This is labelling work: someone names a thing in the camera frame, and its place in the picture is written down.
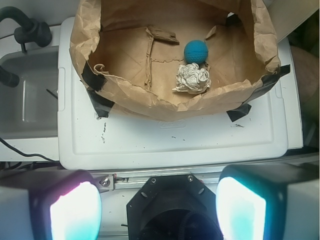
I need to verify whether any aluminium rail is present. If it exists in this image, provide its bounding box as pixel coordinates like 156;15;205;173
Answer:
90;167;222;193

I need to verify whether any brown bark piece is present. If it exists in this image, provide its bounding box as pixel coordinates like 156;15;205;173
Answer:
147;25;180;45

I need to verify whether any black tape right upper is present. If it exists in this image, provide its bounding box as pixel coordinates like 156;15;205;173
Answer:
244;64;291;104

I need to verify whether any black tape left lower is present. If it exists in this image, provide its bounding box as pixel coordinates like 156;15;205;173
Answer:
87;90;115;118

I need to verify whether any black cable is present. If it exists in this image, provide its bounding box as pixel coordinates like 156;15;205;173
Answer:
0;136;60;163

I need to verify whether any black tape far corner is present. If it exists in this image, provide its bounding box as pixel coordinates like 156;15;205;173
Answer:
225;13;242;27

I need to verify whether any grey plastic tub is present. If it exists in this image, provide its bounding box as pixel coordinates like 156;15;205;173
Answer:
0;46;58;140

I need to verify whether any white plastic bin lid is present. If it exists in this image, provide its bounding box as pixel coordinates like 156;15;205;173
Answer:
58;17;289;170

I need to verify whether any black tape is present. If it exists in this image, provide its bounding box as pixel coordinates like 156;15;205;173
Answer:
226;103;252;122
81;61;107;92
244;64;291;104
87;90;115;118

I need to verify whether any white paper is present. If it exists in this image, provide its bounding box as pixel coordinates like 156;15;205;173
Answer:
172;62;212;95

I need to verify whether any brown paper bag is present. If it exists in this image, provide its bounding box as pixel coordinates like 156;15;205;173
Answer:
69;0;281;121

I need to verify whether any black tape left upper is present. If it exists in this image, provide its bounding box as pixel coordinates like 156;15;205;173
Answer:
81;61;107;92

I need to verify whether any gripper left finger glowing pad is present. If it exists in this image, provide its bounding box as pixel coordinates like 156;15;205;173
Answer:
0;170;102;240

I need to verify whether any blue dimpled ball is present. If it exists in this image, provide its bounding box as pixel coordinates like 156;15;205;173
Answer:
183;40;209;64

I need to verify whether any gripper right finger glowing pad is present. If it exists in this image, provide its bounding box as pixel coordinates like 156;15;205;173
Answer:
215;163;320;240

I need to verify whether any black tape right lower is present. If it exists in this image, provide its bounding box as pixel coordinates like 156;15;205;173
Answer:
226;103;252;122

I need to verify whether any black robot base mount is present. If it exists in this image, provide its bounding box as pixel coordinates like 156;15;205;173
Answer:
126;180;224;240

